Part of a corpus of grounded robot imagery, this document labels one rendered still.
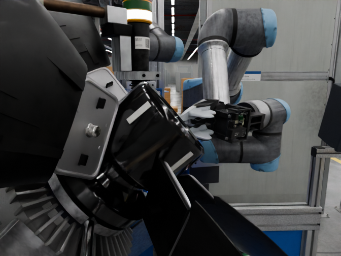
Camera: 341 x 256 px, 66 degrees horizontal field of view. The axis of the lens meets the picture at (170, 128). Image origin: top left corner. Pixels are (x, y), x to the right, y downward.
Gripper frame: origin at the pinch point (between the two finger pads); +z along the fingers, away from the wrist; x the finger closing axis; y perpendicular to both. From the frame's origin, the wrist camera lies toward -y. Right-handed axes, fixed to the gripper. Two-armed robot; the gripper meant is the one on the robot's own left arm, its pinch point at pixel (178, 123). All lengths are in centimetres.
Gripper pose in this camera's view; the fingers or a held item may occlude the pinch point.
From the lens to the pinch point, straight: 53.0
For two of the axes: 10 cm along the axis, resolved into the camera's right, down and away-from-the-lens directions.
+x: -0.6, 9.6, 2.7
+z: -7.8, 1.2, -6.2
